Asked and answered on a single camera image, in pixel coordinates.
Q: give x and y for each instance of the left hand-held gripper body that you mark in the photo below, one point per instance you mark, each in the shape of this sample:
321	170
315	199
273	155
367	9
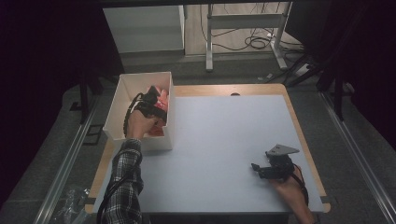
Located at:
149	104

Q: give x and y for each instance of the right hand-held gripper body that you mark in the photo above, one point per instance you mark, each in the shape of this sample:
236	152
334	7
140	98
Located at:
280	161

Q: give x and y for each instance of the white box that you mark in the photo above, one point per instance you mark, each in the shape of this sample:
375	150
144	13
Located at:
124	102

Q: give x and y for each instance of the person's left hand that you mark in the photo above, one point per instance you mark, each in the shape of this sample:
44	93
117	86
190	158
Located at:
140	124

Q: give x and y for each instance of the person's right hand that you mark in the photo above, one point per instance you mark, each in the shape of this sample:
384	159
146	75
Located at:
291	191

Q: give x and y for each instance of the light grey table mat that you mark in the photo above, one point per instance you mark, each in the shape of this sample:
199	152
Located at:
218	155

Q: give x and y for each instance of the dark stand leg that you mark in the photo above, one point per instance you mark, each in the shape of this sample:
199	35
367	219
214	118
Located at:
84	99

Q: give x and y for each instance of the white cabinet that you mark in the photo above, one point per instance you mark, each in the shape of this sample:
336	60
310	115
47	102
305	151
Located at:
146	28

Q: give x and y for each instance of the white power strip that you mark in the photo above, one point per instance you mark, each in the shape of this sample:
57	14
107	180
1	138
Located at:
302	70

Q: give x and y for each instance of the black tripod stand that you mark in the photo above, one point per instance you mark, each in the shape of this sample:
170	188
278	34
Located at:
330	77

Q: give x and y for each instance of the clear plastic bag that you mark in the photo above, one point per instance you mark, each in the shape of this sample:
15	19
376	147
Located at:
73	203

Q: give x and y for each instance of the aluminium floor rail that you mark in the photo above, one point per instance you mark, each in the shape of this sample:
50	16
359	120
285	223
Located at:
67	165
358	155

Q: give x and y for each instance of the grey metal desk frame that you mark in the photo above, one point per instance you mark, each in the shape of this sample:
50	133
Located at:
246	21

